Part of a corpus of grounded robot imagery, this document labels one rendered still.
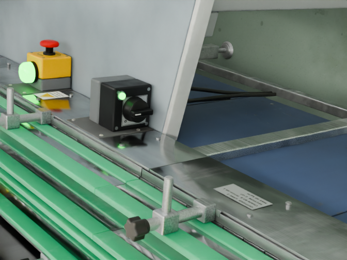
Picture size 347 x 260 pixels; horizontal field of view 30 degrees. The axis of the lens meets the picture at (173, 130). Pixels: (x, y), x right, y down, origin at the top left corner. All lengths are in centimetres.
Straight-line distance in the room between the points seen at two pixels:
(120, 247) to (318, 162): 40
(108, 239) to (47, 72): 50
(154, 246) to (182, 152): 18
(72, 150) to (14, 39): 60
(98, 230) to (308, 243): 33
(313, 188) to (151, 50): 37
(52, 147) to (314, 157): 46
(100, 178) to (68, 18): 51
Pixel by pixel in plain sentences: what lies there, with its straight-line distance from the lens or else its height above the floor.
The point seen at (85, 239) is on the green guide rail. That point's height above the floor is 96.
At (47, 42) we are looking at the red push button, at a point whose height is 80.
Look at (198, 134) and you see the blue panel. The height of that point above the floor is 66.
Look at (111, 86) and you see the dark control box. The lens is 112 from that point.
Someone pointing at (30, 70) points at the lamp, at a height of 84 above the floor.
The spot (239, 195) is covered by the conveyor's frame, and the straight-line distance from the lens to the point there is 91.
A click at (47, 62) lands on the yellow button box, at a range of 136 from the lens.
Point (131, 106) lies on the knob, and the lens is 111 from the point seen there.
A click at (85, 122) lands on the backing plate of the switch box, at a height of 85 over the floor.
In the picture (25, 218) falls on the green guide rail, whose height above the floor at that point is 94.
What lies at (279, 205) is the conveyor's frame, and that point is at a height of 79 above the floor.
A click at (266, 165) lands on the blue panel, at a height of 66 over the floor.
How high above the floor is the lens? 143
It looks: 37 degrees down
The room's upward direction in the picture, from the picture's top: 100 degrees counter-clockwise
